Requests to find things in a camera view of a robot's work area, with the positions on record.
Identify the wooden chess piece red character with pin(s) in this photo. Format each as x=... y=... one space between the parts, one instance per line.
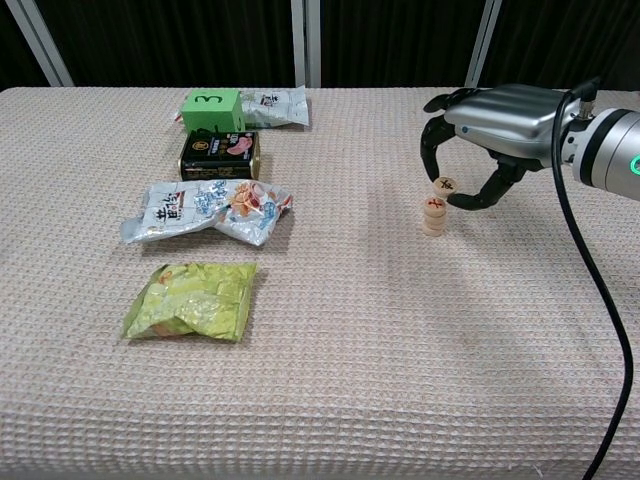
x=434 y=204
x=434 y=218

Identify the wooden chess piece black character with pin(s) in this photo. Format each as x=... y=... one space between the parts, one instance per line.
x=433 y=230
x=445 y=186

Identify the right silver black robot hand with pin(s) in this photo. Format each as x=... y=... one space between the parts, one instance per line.
x=505 y=120

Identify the white double partition post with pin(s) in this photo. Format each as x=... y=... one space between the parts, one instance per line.
x=300 y=45

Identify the silver white snack packet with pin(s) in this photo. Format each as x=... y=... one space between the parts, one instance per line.
x=280 y=107

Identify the black luncheon meat tin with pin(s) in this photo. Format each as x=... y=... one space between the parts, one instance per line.
x=220 y=155

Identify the beige waffle table cloth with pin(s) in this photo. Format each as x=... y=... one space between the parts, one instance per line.
x=350 y=350

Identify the white blue crumpled snack bag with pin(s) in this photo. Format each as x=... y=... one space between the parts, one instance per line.
x=200 y=210

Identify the green cube with number three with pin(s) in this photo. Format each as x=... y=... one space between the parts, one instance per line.
x=210 y=112

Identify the yellow green snack bag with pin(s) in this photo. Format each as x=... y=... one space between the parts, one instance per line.
x=195 y=305

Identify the dark green curtain panel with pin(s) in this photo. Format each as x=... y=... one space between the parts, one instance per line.
x=175 y=40
x=400 y=40
x=12 y=45
x=575 y=40

